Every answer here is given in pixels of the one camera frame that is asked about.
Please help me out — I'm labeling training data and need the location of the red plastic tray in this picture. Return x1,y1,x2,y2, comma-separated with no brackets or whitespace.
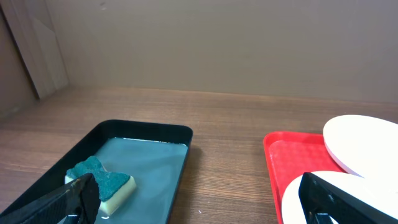
263,131,343,224

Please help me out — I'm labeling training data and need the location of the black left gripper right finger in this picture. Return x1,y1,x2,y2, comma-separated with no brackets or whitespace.
298,172,397,224

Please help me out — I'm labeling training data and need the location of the green and yellow sponge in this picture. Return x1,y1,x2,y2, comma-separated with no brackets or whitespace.
64,156,137,216

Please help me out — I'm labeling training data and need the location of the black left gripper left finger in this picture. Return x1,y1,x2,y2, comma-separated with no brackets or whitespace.
1,173,101,224

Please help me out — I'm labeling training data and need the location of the white round plate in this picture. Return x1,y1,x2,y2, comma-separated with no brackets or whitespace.
323,114,397,186

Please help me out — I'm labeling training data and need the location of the black water tray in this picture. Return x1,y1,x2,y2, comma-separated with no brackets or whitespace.
1,119,193,223

